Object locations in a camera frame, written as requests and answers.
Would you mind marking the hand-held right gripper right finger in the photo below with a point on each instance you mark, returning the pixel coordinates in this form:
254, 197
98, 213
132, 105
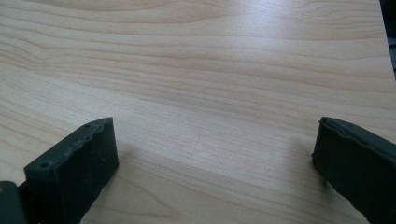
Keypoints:
358, 165

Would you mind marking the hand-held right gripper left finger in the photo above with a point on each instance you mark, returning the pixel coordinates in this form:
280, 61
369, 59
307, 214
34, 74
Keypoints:
73, 169

